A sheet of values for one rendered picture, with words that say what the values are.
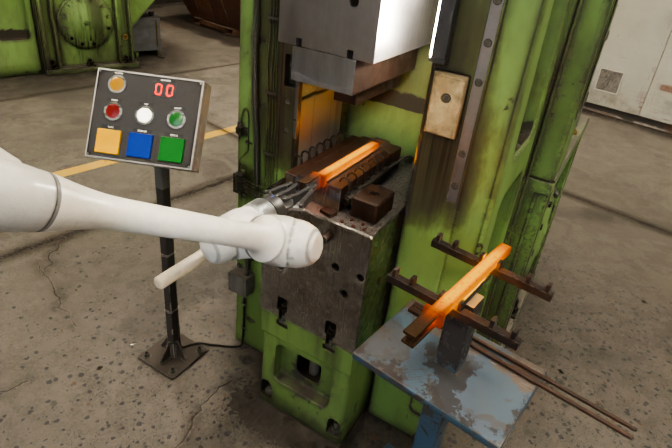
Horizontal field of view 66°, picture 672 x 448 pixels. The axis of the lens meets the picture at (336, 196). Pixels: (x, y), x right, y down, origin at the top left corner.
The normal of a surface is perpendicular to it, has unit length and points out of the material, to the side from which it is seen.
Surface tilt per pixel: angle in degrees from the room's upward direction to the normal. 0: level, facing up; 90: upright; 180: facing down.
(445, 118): 90
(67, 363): 0
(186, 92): 60
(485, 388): 0
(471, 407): 0
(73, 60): 90
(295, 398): 90
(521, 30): 90
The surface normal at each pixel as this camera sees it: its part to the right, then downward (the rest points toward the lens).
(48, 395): 0.10, -0.87
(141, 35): 0.66, 0.41
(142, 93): -0.04, -0.04
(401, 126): -0.51, 0.36
